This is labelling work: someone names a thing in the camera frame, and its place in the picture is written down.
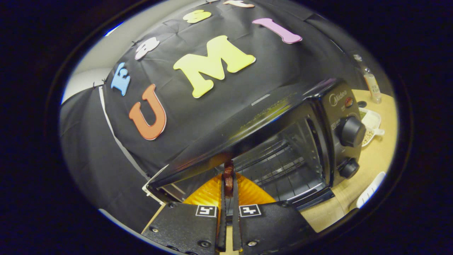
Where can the clear glass bottle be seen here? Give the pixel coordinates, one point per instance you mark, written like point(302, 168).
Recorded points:
point(373, 86)

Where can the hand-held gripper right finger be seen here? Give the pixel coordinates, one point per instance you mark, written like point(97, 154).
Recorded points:
point(272, 226)

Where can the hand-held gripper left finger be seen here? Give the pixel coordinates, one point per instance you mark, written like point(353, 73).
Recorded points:
point(184, 226)

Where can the black toaster oven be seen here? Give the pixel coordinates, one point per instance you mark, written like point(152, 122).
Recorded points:
point(269, 106)

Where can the white divided condiment dish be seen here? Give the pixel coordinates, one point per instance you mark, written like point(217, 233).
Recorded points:
point(371, 120)

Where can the white rectangular tray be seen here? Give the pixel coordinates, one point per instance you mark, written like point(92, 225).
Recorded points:
point(370, 191)

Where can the small black round cap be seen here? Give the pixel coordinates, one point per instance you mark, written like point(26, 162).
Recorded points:
point(362, 104)

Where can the red raw steak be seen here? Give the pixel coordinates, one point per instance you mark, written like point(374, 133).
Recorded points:
point(228, 182)

